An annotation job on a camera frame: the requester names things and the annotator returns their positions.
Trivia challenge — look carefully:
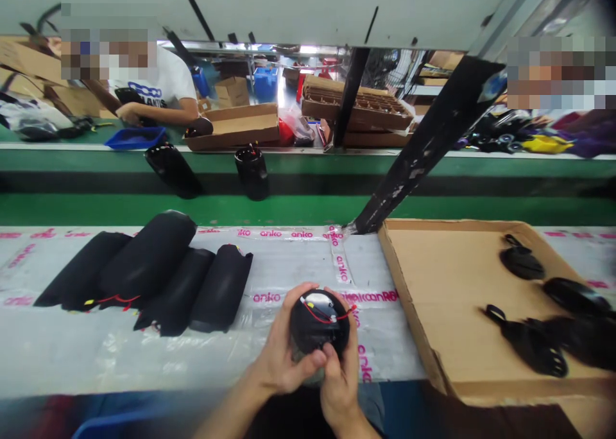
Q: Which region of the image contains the person's right hand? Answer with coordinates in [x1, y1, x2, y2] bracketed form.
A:
[319, 307, 365, 431]

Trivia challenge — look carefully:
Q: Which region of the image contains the person's left hand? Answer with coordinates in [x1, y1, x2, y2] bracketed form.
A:
[255, 282, 328, 395]

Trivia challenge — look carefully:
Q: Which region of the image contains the black speaker shell with wires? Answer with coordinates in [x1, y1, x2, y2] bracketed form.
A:
[234, 144, 270, 202]
[32, 231, 132, 311]
[144, 142, 204, 201]
[133, 246, 216, 338]
[98, 209, 199, 311]
[287, 288, 359, 388]
[189, 243, 254, 334]

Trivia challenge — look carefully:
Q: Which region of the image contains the person's body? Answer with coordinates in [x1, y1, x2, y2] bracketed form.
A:
[250, 383, 391, 439]

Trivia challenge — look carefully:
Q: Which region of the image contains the clear plastic sheet pink print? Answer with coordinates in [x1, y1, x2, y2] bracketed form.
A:
[0, 225, 430, 397]

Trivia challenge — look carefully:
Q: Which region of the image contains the shallow cardboard tray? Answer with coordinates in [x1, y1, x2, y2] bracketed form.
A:
[377, 218, 616, 407]

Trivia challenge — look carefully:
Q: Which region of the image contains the green conveyor belt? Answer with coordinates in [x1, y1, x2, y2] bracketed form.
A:
[0, 142, 616, 228]

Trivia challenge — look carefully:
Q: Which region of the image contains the red plastic bag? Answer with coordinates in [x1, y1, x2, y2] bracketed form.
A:
[278, 105, 318, 147]

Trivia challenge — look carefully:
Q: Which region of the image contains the open cardboard box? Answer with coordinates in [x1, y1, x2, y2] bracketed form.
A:
[184, 102, 281, 153]

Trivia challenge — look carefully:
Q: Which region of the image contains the black round speaker part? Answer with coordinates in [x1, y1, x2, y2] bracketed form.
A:
[184, 117, 214, 139]

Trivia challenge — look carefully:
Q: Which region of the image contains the blue plastic tray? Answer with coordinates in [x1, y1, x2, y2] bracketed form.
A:
[104, 126, 167, 151]

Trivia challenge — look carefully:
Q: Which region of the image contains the cardboard box with dividers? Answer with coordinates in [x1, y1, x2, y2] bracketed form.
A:
[300, 74, 418, 133]

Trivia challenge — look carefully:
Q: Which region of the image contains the small cardboard box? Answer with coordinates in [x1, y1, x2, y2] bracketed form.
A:
[213, 76, 251, 109]

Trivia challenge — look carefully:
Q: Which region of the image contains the blue plastic crate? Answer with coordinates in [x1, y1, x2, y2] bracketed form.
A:
[253, 67, 280, 99]

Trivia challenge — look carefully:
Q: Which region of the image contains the black fan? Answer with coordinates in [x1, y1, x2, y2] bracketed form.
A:
[374, 48, 420, 99]

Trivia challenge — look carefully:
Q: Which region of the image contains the pile of coloured parts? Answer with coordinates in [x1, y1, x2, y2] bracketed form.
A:
[459, 107, 616, 162]

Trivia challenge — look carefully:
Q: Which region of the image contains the stack of cardboard cartons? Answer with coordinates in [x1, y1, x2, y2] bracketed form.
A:
[0, 36, 103, 118]

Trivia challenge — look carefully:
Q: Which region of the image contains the thick black slanted post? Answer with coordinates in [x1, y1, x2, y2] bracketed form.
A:
[352, 53, 508, 236]

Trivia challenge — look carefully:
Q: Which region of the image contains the thin black post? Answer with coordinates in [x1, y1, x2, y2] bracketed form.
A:
[332, 47, 372, 149]

